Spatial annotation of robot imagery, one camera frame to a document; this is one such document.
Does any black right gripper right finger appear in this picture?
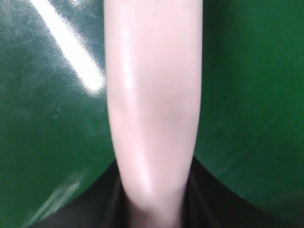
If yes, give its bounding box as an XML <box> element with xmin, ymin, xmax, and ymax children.
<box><xmin>182</xmin><ymin>158</ymin><xmax>293</xmax><ymax>228</ymax></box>

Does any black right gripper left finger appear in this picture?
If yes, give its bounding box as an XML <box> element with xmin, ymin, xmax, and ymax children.
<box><xmin>30</xmin><ymin>161</ymin><xmax>129</xmax><ymax>228</ymax></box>

